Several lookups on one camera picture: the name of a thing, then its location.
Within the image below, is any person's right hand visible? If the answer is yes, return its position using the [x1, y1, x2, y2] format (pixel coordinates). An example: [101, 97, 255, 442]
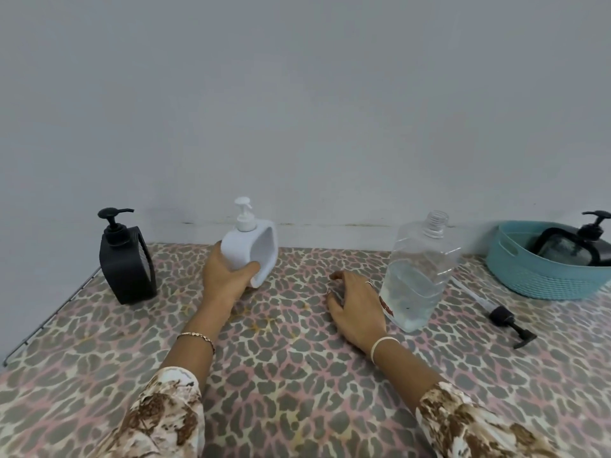
[326, 270, 402, 354]

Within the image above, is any person's left hand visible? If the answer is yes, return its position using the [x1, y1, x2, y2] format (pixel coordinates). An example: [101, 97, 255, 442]
[201, 240, 262, 325]

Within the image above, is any white soap dispenser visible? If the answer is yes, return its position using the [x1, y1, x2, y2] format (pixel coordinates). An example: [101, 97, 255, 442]
[221, 197, 279, 289]

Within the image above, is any tall clear plastic bottle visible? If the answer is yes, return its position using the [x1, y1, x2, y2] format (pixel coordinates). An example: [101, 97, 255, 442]
[377, 210, 463, 334]

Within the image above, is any black pump with long tube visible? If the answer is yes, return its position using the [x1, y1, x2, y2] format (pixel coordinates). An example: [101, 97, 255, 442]
[451, 276, 538, 350]

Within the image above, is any teal plastic basket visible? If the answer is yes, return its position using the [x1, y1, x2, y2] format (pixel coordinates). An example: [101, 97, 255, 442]
[486, 220, 611, 302]

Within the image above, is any black square soap dispenser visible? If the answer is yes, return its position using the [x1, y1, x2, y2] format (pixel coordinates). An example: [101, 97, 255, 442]
[528, 226, 611, 268]

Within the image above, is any short black pump head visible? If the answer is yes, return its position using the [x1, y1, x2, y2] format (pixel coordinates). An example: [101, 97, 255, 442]
[576, 210, 611, 242]

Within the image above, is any person's left forearm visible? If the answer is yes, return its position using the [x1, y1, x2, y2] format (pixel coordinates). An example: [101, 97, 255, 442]
[90, 314, 225, 458]

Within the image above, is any person's right forearm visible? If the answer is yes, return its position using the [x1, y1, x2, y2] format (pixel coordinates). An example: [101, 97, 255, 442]
[372, 340, 564, 458]

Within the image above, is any white wrist band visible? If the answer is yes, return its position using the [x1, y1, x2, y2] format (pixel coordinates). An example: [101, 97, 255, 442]
[370, 335, 402, 366]

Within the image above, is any leopard print ironing board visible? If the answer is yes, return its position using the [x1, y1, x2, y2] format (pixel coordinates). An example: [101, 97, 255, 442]
[0, 242, 611, 458]

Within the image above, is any gold bracelet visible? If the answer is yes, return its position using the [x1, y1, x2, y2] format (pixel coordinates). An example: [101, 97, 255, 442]
[176, 331, 216, 356]

